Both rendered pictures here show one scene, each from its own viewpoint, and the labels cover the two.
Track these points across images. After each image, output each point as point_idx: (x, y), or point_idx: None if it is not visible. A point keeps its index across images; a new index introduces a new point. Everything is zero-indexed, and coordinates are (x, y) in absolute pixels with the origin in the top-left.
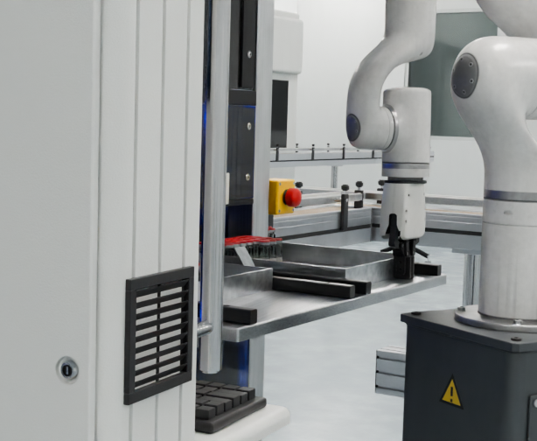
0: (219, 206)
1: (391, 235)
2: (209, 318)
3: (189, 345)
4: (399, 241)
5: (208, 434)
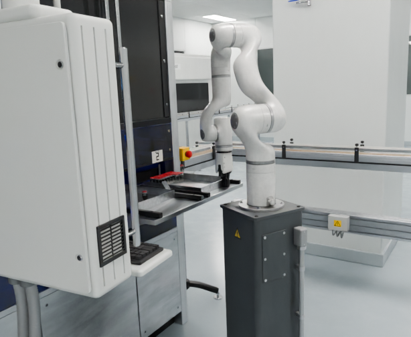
0: (134, 190)
1: (219, 172)
2: (134, 228)
3: (124, 241)
4: (223, 173)
5: (139, 265)
